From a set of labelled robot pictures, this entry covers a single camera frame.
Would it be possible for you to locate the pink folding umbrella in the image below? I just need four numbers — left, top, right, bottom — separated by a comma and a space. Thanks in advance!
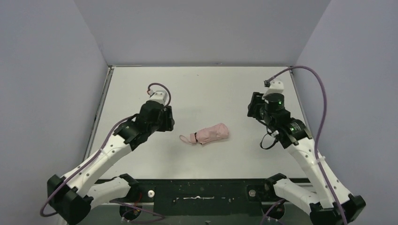
179, 123, 230, 145

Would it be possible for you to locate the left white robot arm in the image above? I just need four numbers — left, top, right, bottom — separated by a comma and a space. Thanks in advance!
44, 100, 175, 225

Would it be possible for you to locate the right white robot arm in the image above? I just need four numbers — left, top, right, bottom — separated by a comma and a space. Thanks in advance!
247, 92, 366, 225

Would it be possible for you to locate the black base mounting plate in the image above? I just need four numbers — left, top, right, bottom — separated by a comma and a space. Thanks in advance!
93, 178, 296, 218

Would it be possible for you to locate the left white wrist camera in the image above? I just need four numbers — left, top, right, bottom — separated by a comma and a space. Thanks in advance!
147, 90, 169, 105

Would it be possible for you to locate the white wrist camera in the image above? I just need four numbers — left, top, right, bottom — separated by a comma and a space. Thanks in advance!
147, 90, 169, 105
262, 79, 284, 100

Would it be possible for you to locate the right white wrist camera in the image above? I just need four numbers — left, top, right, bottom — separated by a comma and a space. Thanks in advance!
262, 79, 284, 100

